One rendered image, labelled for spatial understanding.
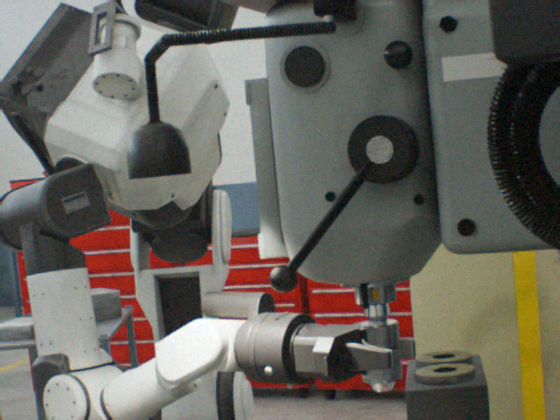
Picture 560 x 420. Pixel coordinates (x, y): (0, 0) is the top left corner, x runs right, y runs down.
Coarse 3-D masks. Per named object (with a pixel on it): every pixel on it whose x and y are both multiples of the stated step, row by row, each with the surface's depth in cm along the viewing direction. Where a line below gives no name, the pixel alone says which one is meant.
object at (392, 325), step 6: (360, 324) 121; (366, 324) 120; (372, 324) 119; (378, 324) 119; (384, 324) 119; (390, 324) 119; (396, 324) 119; (360, 330) 120; (366, 330) 119; (372, 330) 118; (378, 330) 118; (384, 330) 118; (390, 330) 119; (396, 330) 119
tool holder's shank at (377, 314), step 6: (372, 306) 119; (378, 306) 119; (384, 306) 119; (366, 312) 120; (372, 312) 119; (378, 312) 119; (384, 312) 119; (390, 312) 120; (372, 318) 120; (378, 318) 119; (384, 318) 120
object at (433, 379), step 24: (408, 360) 170; (432, 360) 162; (456, 360) 160; (480, 360) 165; (408, 384) 153; (432, 384) 150; (456, 384) 150; (480, 384) 148; (408, 408) 149; (432, 408) 149; (456, 408) 148; (480, 408) 148
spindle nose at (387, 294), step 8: (368, 288) 118; (376, 288) 118; (384, 288) 118; (392, 288) 119; (360, 296) 119; (368, 296) 118; (384, 296) 118; (392, 296) 119; (360, 304) 119; (376, 304) 118; (384, 304) 118
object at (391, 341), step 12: (360, 336) 120; (372, 336) 119; (384, 336) 118; (396, 336) 119; (384, 348) 118; (396, 348) 119; (396, 360) 119; (372, 372) 119; (384, 372) 119; (396, 372) 119
